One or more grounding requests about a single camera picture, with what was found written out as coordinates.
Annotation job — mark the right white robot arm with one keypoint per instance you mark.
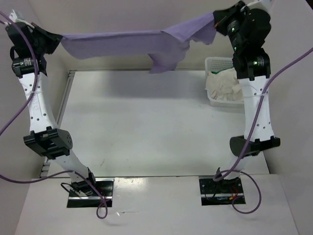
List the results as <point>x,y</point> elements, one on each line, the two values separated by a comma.
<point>252,65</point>

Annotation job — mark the cream t shirt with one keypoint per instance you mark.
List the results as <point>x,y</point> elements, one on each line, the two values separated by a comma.
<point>224,85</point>

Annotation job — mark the purple t shirt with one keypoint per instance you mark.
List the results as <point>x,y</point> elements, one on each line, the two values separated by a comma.
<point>166,47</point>

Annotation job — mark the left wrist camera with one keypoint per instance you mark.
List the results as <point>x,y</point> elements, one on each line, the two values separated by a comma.
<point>16,16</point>

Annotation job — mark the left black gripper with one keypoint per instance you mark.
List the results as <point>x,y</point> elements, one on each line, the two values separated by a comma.
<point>53,38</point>

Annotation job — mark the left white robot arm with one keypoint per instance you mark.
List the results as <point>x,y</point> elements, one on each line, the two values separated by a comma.
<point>30,44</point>

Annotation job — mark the white perforated plastic basket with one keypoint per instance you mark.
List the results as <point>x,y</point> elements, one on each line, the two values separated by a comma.
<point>217,64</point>

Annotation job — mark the green t shirt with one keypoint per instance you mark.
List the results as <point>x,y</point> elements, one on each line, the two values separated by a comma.
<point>216,72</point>

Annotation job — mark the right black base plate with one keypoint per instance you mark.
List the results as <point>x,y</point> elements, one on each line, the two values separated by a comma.
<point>222,192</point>

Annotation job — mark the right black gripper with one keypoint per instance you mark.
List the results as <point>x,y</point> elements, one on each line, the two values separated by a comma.
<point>221,17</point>

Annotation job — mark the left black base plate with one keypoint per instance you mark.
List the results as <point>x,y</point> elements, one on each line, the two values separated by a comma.
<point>80,200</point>

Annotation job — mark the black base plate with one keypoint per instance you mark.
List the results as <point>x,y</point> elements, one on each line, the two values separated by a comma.
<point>222,192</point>
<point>80,200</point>

